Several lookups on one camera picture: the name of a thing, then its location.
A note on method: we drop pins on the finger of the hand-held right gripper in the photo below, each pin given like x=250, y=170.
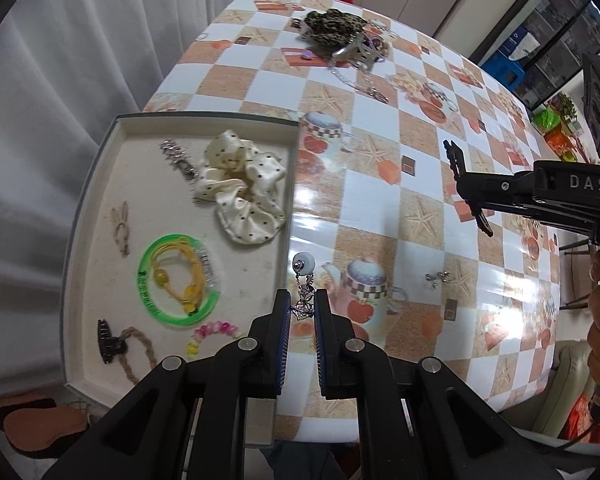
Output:
x=490, y=190

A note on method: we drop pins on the grey jewelry tray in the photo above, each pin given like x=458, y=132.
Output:
x=130, y=175

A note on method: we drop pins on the leopard print scrunchie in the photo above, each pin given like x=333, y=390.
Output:
x=330, y=25

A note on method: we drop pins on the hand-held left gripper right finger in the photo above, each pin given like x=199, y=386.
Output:
x=321, y=340

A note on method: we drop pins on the pile of colourful boxes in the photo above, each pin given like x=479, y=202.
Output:
x=560, y=125

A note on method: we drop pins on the dark glass cabinet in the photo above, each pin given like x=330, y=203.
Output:
x=555, y=20

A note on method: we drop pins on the white curtain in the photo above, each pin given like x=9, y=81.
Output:
x=55, y=85

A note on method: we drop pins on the small purple hair clip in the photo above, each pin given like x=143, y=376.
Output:
x=307, y=55

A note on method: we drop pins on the brown slipper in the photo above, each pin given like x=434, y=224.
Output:
x=30, y=425

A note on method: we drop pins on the small black claw clip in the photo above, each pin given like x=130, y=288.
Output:
x=107, y=342

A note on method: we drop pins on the red printed bag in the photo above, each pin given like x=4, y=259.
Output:
x=577, y=420

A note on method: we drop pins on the silver claw clip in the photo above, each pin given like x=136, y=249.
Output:
x=357, y=52

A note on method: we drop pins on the green plastic bangle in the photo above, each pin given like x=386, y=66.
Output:
x=147, y=285

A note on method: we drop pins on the person's blue trousers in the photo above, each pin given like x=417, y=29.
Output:
x=300, y=462

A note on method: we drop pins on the cream polka dot scrunchie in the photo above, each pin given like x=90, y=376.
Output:
x=245, y=175

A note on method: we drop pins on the silver rhinestone hair clip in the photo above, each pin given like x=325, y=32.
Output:
x=177, y=157

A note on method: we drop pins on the dark wooden chair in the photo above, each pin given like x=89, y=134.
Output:
x=575, y=245

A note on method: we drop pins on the small silver earring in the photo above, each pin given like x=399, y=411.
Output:
x=437, y=276

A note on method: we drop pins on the checked printed tablecloth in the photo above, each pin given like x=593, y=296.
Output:
x=380, y=200

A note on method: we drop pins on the white stud dangle earring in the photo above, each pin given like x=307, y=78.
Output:
x=301, y=262

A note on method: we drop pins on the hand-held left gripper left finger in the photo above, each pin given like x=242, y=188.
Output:
x=281, y=340

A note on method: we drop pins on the beige sofa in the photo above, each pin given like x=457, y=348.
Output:
x=570, y=375

